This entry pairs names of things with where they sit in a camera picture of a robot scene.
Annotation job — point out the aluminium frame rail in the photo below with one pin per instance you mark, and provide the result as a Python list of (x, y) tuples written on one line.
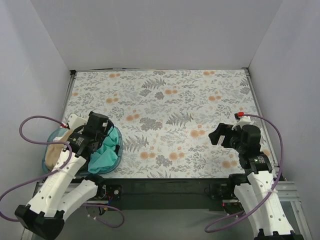
[(287, 192)]

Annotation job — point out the floral patterned table mat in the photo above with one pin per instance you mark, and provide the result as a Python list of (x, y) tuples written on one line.
[(165, 117)]

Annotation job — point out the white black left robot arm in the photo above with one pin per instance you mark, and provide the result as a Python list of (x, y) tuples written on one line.
[(45, 214)]

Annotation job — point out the beige t shirt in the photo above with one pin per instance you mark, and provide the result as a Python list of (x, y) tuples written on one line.
[(53, 151)]

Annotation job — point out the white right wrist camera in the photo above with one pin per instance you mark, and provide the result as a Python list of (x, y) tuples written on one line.
[(241, 120)]

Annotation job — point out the clear blue plastic basket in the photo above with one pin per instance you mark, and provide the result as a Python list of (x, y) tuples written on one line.
[(83, 171)]

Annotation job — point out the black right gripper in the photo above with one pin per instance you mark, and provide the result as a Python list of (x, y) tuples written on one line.
[(222, 136)]

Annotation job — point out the teal t shirt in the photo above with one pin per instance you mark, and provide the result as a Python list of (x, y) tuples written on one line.
[(109, 155)]

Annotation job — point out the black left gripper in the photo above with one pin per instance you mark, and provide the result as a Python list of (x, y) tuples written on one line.
[(100, 133)]

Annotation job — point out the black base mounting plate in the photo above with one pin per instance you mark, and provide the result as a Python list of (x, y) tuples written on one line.
[(167, 193)]

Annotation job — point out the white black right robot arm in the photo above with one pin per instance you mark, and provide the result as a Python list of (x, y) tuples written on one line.
[(255, 189)]

